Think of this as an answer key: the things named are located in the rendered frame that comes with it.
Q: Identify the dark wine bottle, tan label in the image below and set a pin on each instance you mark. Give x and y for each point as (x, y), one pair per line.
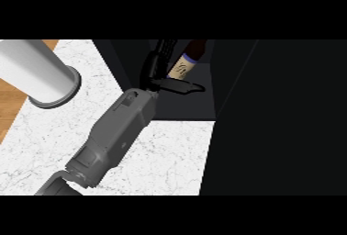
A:
(183, 68)

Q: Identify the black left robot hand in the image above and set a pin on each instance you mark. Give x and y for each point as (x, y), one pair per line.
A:
(153, 69)

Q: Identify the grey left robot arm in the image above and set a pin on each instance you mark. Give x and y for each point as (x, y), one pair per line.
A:
(119, 128)

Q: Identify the dark grey cabinet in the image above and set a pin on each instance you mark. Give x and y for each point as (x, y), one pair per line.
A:
(184, 105)

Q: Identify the white cylinder with grey rim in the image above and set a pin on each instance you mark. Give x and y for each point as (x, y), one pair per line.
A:
(31, 70)

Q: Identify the dark grey cabinet door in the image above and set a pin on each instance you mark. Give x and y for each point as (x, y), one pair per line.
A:
(279, 122)

